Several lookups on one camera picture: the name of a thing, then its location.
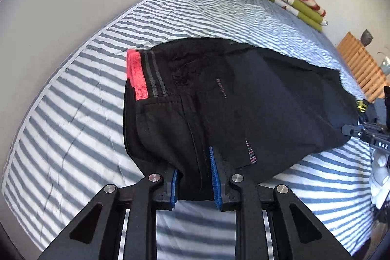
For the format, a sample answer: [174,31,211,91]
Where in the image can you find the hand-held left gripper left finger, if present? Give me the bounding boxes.
[38,169,183,260]

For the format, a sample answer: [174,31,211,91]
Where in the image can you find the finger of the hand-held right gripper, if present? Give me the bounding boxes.
[341,124,371,139]
[358,121,390,131]

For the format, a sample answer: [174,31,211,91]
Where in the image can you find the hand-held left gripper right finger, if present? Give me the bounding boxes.
[209,147,354,260]

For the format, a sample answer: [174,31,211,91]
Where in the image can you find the black pants with pink waistband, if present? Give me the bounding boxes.
[123,38,360,201]

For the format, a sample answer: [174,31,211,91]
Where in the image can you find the person's right hand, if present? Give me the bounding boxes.
[370,153,390,206]

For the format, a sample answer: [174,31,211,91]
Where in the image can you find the pile of denim clothes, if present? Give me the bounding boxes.
[366,98,390,124]

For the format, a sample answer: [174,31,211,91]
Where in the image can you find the black garment with yellow print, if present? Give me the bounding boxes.
[355,98,371,114]

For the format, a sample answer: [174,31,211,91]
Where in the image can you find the potted spider plant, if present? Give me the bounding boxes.
[376,51,390,76]

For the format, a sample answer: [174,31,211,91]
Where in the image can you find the wooden slatted railing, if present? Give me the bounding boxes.
[337,31,390,104]

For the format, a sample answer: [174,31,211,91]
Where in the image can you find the dark ceramic vase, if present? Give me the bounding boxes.
[360,29,374,46]

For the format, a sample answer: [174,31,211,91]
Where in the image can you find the blue white striped quilt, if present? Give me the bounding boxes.
[1,0,377,257]

